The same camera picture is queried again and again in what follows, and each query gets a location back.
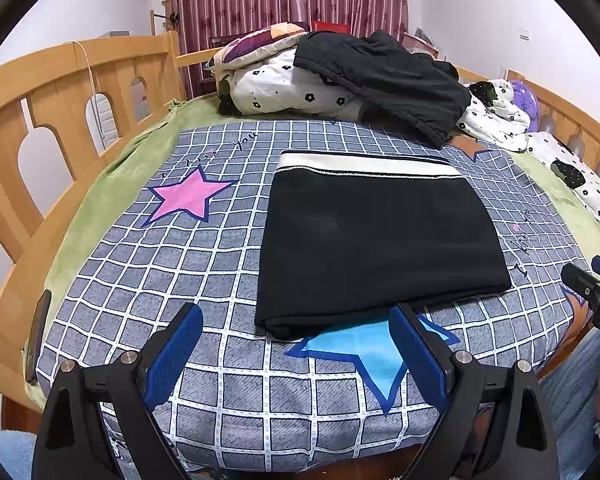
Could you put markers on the purple patterned pillow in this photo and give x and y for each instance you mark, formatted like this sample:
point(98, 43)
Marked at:
point(260, 42)

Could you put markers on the blue fluffy mat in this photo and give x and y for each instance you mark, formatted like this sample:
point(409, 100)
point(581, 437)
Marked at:
point(12, 455)

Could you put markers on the black garment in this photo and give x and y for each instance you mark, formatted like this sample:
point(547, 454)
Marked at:
point(389, 80)

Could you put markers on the green blanket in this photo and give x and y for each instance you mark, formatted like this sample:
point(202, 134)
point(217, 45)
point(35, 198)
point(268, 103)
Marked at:
point(130, 160)

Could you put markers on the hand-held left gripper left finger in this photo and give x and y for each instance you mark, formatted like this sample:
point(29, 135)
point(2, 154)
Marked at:
point(175, 355)

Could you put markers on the black pants with white waistband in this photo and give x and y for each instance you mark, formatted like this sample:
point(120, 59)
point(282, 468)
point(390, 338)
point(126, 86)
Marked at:
point(379, 240)

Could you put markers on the wooden bed frame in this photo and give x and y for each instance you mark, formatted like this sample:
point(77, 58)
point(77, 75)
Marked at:
point(55, 100)

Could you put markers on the grey checkered star bed sheet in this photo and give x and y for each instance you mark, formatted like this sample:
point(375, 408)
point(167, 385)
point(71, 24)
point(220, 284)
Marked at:
point(155, 285)

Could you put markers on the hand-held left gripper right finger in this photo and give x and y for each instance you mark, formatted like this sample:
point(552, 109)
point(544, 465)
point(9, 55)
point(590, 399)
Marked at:
point(419, 355)

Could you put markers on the purple plush toy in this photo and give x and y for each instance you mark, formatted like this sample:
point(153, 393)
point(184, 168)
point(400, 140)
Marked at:
point(522, 100)

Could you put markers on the wooden coat rack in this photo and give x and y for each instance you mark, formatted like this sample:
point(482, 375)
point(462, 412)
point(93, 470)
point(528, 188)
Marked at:
point(155, 22)

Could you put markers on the white floral quilt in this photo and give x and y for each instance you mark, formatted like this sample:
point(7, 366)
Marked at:
point(280, 85)

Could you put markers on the person's leg in jeans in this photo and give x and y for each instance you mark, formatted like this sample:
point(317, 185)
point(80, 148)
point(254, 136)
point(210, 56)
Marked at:
point(574, 385)

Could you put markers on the red box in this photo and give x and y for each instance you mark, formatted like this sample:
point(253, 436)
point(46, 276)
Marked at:
point(330, 26)

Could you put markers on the black smartphone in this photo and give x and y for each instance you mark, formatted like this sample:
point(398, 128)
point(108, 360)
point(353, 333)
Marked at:
point(37, 335)

